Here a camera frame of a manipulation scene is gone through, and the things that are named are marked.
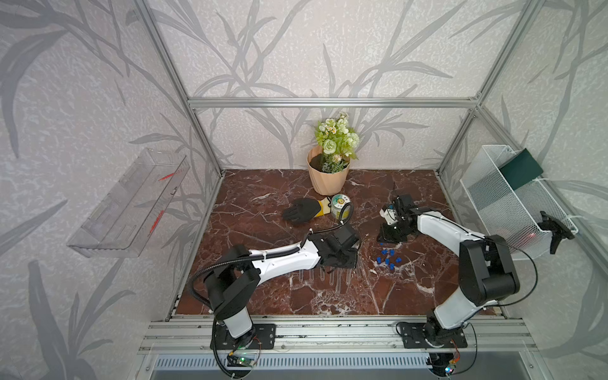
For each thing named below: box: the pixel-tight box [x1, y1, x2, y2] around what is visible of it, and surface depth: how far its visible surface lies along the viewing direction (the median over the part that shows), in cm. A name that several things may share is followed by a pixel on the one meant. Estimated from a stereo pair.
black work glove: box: [281, 197, 322, 225], surface depth 105 cm
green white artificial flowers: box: [314, 111, 361, 175], surface depth 96 cm
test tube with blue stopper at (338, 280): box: [335, 267, 342, 296], surface depth 86 cm
